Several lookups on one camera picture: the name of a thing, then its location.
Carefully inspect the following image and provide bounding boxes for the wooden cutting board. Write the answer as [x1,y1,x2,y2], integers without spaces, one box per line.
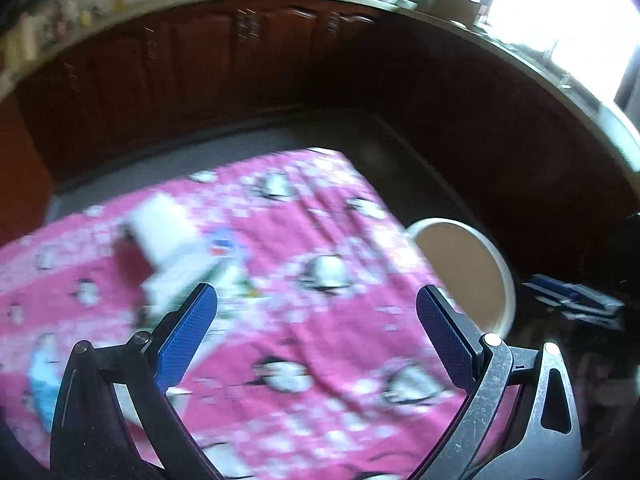
[435,0,481,21]

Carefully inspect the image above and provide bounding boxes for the light blue packet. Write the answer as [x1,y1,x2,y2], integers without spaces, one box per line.
[27,335,63,431]

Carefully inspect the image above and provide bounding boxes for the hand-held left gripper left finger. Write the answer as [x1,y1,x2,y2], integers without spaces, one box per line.
[50,282,221,480]

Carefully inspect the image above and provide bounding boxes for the white and blue box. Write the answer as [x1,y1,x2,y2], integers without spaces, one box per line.
[145,227,251,306]

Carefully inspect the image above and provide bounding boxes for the plain white box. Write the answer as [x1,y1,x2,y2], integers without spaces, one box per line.
[122,192,201,266]

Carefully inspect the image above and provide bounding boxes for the pink penguin print blanket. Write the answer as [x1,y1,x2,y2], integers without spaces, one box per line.
[0,147,506,480]

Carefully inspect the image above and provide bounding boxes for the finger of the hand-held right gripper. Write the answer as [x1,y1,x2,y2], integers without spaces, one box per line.
[562,310,623,330]
[522,274,626,311]

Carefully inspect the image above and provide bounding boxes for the bright window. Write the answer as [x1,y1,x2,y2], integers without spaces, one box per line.
[480,0,640,106]

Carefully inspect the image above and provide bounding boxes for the white and green milk carton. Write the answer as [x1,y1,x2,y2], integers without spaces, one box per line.
[142,260,261,331]

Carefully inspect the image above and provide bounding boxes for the cream round bucket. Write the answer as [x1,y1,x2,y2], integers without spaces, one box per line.
[407,217,516,338]

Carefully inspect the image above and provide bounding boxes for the wooden lower cabinets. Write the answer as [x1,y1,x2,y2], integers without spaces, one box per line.
[0,0,640,281]

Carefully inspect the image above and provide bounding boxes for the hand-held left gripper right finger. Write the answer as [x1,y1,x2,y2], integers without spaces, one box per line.
[410,285,583,480]

